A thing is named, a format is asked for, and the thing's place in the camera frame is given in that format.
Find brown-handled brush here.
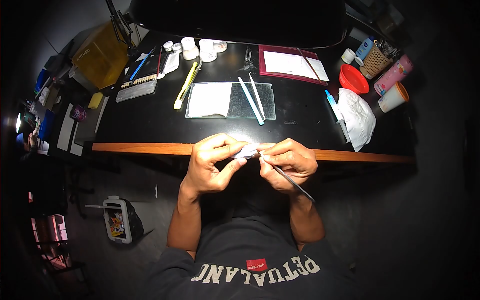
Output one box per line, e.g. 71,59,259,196
296,47,323,84

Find red plastic bowl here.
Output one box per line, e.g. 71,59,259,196
339,64,370,95

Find tooth shade tray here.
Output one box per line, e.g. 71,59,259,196
115,73,158,104

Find white cup with orange rim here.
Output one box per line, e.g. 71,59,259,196
377,81,410,114

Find white paper sheet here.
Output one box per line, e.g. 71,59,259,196
263,50,331,82

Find crumpled white cloth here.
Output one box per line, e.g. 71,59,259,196
337,88,377,153

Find cluttered side desk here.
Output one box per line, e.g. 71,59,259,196
22,56,110,157

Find thin dark-handled brush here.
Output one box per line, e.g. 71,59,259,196
258,151,316,203

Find yellow sponge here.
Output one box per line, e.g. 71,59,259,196
88,92,104,110

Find person's right fingers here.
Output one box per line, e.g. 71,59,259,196
275,149,319,181

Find purple can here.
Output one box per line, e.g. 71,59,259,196
70,104,88,123

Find white powder bottle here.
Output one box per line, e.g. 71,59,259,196
181,37,200,61
198,38,218,63

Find white packet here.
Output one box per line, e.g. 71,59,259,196
163,52,181,75

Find grey waste bin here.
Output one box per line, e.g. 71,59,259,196
103,195,145,245

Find person's left middle finger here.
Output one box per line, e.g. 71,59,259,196
199,133,242,148

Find pink patterned tumbler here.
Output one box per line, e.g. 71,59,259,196
373,55,414,97

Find person's right index finger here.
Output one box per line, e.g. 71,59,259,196
257,138,301,155

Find person's body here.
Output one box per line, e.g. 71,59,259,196
142,209,361,300

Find clear glass mixing slab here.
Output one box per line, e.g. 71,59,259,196
185,81,277,121

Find blue lotion bottle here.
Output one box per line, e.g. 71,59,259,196
355,36,376,61

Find wicker basket with tools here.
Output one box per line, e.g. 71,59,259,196
359,39,395,80

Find yellow translucent box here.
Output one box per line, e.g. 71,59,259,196
71,20,130,91

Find person's left hand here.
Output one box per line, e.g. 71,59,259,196
182,133,250,198

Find person's right thumb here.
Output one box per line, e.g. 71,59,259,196
259,154,282,184

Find blue-handled brush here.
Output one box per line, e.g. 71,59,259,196
129,46,157,82

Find small white tissue piece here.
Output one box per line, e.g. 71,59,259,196
230,142,262,160

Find folded white tissue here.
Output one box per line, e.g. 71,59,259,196
187,82,233,118

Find person's left thumb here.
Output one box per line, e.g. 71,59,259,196
215,158,248,186

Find person's left index finger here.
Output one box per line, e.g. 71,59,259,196
204,142,250,160

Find black pad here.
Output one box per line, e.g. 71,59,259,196
131,50,170,82

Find person's right hand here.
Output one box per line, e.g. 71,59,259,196
257,138,319,196

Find slim white tool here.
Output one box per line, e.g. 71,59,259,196
249,72,267,122

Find yellow-handled tool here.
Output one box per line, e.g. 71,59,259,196
173,61,200,110

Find blue-tipped syringe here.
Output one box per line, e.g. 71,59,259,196
325,89,352,144

